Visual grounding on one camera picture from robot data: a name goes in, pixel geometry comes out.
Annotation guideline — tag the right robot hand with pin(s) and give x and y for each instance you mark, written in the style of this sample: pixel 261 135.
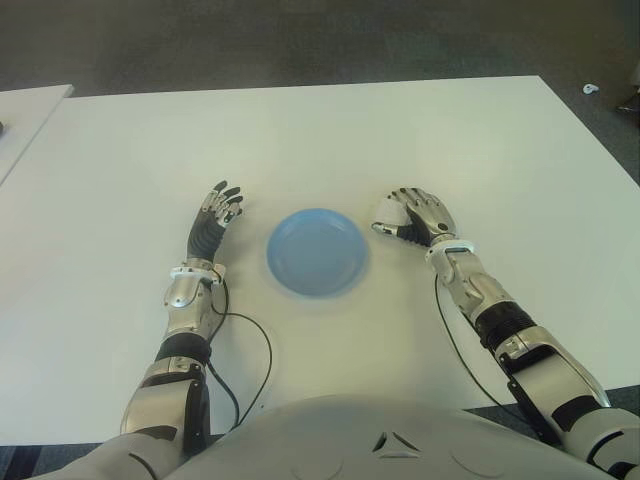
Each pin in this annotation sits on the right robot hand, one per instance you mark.
pixel 430 215

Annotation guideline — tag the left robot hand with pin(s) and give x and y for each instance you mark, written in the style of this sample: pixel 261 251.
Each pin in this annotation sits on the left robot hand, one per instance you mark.
pixel 205 232

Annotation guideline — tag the white charger block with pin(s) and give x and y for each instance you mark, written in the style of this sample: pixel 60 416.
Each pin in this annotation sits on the white charger block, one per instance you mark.
pixel 390 212

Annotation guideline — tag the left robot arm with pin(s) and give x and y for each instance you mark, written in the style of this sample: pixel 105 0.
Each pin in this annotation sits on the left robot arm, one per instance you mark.
pixel 182 295

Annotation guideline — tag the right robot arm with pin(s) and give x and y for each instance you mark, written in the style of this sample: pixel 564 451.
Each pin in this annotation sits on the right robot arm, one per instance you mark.
pixel 475 290

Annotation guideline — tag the blue plate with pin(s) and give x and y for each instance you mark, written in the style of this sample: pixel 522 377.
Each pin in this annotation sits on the blue plate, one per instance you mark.
pixel 317 252

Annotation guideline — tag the small white floor object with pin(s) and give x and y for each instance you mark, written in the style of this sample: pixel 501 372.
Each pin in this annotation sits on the small white floor object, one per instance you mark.
pixel 590 88

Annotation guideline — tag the white side table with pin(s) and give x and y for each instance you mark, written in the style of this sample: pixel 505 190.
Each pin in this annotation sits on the white side table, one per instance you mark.
pixel 25 115

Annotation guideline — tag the grey robot torso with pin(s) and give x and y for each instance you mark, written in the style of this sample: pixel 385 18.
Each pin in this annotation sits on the grey robot torso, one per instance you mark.
pixel 350 440

